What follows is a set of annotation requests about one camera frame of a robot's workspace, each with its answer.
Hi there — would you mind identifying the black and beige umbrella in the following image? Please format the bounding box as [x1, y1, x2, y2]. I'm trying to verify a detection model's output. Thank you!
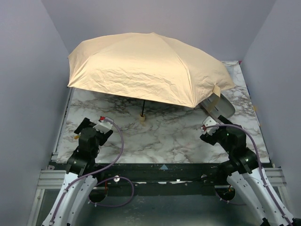
[68, 32, 235, 108]

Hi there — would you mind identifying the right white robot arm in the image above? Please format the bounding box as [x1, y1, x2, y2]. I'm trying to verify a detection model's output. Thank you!
[200, 116, 301, 226]

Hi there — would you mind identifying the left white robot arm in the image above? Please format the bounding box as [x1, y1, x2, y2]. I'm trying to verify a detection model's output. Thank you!
[42, 117, 113, 226]

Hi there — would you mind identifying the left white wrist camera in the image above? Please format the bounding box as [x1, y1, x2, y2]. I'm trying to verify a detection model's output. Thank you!
[93, 116, 114, 133]

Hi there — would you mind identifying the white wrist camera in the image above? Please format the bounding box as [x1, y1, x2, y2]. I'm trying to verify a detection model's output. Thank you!
[201, 116, 219, 135]
[93, 116, 114, 133]

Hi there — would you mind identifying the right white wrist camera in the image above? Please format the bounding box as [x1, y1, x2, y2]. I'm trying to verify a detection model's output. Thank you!
[201, 116, 219, 135]

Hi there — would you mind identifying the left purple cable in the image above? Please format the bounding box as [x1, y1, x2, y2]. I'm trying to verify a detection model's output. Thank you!
[50, 117, 135, 226]

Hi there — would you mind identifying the purple cable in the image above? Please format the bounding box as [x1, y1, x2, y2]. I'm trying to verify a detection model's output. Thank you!
[203, 124, 294, 226]
[50, 117, 135, 226]

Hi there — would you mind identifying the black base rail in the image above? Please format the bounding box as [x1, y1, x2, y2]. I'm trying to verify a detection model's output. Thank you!
[94, 163, 236, 200]

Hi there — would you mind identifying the aluminium frame rail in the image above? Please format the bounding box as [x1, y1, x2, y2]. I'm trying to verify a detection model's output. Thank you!
[27, 88, 78, 226]

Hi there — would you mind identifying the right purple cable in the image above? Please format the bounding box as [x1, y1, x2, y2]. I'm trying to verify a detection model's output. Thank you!
[203, 124, 294, 226]

